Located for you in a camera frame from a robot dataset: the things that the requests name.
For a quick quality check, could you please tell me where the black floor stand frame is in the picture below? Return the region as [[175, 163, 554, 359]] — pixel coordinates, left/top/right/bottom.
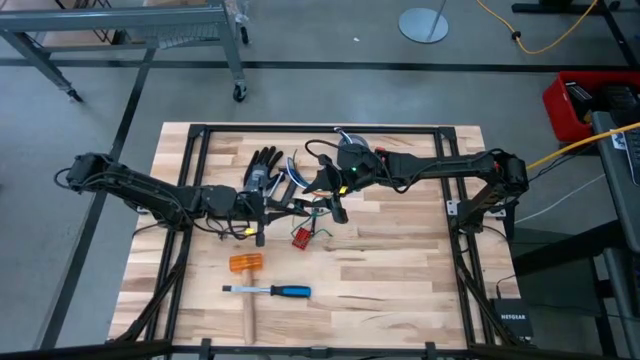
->
[[510, 0, 640, 69]]

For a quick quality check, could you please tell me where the long green cord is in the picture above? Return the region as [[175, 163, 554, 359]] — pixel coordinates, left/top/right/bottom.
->
[[291, 197, 335, 240]]

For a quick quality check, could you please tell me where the yellow extension cord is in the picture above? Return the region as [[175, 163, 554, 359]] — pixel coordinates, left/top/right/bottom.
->
[[526, 121, 640, 172], [474, 0, 600, 56]]

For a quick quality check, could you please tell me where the black and grey work glove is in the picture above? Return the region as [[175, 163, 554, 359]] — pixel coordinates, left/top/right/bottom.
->
[[242, 145, 285, 194]]

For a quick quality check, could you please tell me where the blue and black handled chisel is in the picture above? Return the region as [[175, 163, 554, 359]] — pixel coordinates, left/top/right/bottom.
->
[[221, 284, 313, 300]]

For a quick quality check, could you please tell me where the grey metal cart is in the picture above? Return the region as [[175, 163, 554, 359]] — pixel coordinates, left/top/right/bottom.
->
[[0, 0, 250, 104]]

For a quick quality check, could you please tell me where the black device in bin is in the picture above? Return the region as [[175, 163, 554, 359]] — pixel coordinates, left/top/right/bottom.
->
[[564, 81, 595, 123], [599, 83, 639, 114]]

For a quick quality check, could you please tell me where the short white wire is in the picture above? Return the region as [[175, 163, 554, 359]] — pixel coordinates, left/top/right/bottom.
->
[[288, 154, 309, 190]]

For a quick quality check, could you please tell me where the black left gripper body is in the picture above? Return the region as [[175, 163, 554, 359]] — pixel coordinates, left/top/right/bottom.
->
[[232, 185, 269, 249]]

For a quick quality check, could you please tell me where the red plastic terminal block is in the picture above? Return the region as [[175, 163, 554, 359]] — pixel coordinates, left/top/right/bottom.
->
[[291, 227, 313, 252]]

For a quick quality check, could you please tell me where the black Netgear network switch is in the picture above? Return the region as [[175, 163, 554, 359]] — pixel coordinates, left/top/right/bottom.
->
[[488, 297, 535, 339]]

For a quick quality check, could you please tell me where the orange head wooden mallet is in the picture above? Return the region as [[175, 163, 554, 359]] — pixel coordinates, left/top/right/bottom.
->
[[228, 252, 265, 346]]

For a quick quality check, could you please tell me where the grey side desk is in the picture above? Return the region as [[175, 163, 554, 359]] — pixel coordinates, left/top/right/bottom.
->
[[591, 110, 640, 360]]

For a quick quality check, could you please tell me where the black C-clamp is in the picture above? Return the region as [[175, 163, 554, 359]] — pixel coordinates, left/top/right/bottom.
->
[[267, 169, 300, 207]]

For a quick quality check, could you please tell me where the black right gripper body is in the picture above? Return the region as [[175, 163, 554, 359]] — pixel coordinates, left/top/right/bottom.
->
[[318, 143, 389, 225]]

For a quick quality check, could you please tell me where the bundle of coloured wires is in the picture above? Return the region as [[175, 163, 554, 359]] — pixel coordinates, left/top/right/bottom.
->
[[285, 155, 307, 190]]

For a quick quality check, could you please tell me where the black aluminium table frame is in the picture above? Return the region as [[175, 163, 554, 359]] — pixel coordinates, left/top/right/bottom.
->
[[107, 122, 532, 360]]

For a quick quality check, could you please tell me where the round grey stand base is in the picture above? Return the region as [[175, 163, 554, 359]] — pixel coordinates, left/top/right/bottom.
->
[[398, 0, 450, 45]]

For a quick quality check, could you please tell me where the red plastic bin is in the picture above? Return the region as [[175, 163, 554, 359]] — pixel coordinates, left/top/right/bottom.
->
[[542, 70, 640, 145]]

